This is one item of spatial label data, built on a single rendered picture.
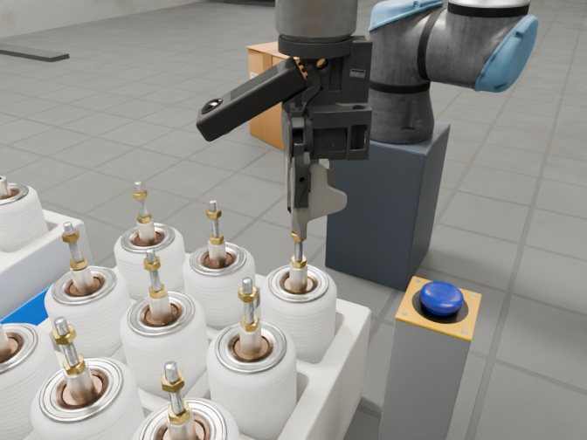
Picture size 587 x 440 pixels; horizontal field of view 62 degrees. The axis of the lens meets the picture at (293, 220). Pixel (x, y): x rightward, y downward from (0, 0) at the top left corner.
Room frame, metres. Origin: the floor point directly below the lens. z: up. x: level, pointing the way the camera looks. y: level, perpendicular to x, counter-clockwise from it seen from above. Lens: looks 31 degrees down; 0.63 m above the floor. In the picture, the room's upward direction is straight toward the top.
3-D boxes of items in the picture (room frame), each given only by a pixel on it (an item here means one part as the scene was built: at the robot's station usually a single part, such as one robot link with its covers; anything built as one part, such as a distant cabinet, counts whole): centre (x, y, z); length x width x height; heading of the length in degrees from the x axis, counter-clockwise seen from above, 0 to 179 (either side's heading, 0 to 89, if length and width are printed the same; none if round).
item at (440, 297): (0.37, -0.14, 0.32); 0.04 x 0.04 x 0.02
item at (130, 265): (0.58, 0.21, 0.16); 0.10 x 0.10 x 0.18
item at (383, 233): (0.89, -0.19, 0.15); 0.18 x 0.18 x 0.30; 61
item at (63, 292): (0.47, 0.26, 0.25); 0.08 x 0.08 x 0.01
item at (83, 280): (0.47, 0.26, 0.26); 0.02 x 0.02 x 0.03
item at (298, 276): (0.48, -0.01, 0.26); 0.02 x 0.02 x 0.03
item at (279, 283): (0.48, -0.01, 0.25); 0.08 x 0.08 x 0.01
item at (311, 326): (0.48, -0.01, 0.16); 0.10 x 0.10 x 0.18
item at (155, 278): (0.42, 0.15, 0.30); 0.01 x 0.01 x 0.08
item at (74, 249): (0.47, 0.26, 0.30); 0.01 x 0.01 x 0.08
